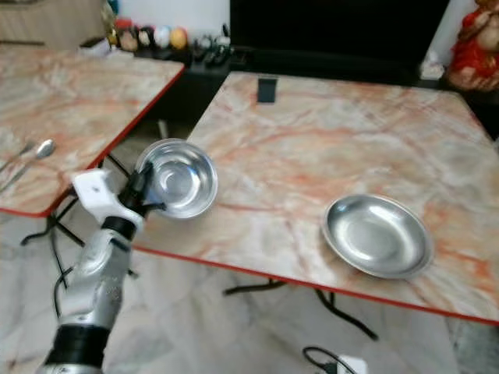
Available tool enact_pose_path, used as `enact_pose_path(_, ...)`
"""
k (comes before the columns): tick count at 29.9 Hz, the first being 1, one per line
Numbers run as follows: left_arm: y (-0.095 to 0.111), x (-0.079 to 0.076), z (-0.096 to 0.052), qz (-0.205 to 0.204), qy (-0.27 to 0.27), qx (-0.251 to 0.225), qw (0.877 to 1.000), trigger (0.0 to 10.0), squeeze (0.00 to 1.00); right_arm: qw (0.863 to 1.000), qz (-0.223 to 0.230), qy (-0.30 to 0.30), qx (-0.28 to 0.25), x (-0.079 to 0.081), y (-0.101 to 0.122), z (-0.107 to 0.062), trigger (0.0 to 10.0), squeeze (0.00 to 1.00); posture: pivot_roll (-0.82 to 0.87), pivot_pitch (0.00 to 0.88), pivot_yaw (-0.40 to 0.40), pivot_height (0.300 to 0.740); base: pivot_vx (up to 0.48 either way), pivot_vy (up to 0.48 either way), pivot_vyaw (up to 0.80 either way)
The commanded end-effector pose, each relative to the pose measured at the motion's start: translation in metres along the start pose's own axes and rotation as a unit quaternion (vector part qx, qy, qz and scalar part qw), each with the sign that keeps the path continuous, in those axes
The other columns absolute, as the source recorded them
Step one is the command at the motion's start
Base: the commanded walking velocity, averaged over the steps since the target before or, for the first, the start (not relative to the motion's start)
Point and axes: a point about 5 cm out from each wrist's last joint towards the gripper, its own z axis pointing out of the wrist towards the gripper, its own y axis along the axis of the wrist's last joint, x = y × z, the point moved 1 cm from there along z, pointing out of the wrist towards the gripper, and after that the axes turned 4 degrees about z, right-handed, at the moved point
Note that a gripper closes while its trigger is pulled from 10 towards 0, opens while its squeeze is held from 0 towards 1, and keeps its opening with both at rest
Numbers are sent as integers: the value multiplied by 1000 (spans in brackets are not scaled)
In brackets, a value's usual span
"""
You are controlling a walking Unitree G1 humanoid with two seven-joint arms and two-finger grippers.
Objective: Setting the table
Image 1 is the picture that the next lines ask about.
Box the small steel bowl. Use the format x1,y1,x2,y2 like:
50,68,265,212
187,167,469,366
135,139,219,221

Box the black metal table legs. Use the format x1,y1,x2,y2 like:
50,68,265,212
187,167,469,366
20,153,130,249
222,277,380,342

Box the black low television cabinet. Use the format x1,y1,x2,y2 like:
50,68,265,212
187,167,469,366
153,45,499,141

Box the steel spoon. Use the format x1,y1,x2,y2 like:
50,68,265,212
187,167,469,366
3,139,57,192

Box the steel fork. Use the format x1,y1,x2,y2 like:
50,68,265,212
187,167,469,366
0,141,37,171

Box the small white box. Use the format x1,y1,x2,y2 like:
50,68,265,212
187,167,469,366
81,37,115,58

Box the white round toy figure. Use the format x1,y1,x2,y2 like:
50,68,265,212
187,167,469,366
154,26,172,49

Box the red round toy figure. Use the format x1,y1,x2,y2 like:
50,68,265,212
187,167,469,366
115,19,138,52

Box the orange round toy figure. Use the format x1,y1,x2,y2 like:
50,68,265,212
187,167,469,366
170,27,189,51

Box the small black stand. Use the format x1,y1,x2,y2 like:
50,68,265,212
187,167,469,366
257,76,280,104

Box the wooden cabinet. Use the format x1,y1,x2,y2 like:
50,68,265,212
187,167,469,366
0,0,108,49

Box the shallow steel plate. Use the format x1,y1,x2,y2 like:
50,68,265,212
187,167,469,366
322,193,436,281

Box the black television screen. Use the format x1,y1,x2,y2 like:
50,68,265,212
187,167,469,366
229,0,451,69

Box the white power adapter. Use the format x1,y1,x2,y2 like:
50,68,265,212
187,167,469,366
335,355,369,374

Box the small white container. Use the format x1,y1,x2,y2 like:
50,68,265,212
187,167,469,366
419,56,446,80

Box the red seated figurine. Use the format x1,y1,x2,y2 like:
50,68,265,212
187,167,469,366
446,0,499,94

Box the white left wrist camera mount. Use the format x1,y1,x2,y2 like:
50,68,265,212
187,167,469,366
72,169,146,231

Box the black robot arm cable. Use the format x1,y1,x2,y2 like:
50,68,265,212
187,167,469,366
49,204,80,316

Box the black floor cable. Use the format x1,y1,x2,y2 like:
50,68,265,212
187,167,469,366
302,346,342,374

